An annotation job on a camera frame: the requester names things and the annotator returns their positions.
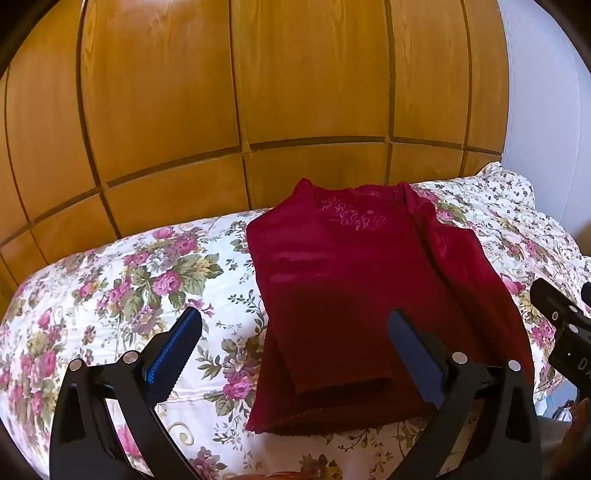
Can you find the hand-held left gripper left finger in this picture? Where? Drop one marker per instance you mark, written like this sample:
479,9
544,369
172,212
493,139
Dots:
173,353

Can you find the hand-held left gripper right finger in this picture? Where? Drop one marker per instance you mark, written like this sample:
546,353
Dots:
415,355

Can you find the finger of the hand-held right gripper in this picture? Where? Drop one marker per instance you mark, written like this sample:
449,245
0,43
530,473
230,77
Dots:
551,302

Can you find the red knit sweater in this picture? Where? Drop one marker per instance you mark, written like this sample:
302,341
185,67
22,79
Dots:
341,286

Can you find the floral bedspread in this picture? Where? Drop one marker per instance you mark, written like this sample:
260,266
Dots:
115,286

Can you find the wooden wardrobe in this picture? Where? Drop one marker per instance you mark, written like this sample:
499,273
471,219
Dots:
184,92

